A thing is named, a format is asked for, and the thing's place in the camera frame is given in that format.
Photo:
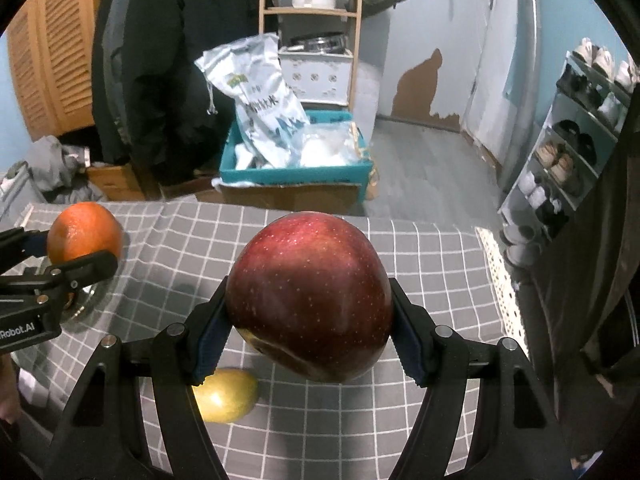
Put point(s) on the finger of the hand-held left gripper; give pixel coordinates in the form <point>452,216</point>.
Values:
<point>85,267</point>
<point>30,242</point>

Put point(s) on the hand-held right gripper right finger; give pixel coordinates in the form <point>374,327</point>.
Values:
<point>407,345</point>

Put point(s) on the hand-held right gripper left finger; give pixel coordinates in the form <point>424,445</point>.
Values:
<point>207,340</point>

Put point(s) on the green leaf-shaped plate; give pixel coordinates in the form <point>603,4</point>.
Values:
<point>92,300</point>

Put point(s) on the large orange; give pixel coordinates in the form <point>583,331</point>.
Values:
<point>82,230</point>

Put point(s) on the green speckled pear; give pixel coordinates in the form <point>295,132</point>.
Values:
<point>230,395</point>

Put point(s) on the dark red apple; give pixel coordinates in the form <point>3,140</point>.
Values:
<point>310,290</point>

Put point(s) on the person's left hand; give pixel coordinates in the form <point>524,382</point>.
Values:
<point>10,390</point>

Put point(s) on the grey clothes pile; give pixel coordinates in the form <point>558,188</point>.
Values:
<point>55,165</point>

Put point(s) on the grey checked tablecloth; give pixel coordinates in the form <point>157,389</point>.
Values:
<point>175,260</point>

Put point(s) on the wooden drawer box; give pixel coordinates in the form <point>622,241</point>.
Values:
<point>120,182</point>

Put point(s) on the large cardboard box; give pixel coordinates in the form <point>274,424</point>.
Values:
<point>300,200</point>

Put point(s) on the wooden louvred wardrobe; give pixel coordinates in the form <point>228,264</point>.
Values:
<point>55,60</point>

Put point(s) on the teal plastic crate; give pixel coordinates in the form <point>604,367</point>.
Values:
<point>290,175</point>

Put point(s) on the brown hanging coat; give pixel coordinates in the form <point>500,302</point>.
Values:
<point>590,310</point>

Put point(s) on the black hanging coat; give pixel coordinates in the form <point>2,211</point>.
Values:
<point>165,85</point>

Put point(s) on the clear plastic bag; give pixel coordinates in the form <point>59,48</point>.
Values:
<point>325,147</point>

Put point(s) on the white printed rice bag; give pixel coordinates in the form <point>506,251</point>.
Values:
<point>260,110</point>

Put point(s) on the rows of shoes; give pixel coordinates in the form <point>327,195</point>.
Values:
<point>555,160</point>

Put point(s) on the white perforated basket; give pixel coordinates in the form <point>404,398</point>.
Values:
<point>315,77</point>

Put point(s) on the white shoe rack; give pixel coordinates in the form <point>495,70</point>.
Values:
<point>580,115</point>

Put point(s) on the grey metal pipe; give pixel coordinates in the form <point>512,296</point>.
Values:
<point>530,60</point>

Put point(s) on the grey peeling door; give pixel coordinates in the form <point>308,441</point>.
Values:
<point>450,35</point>

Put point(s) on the steel pot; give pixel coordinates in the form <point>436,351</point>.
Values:
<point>320,42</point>

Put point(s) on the wooden shelf rack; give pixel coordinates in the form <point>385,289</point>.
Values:
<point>310,11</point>

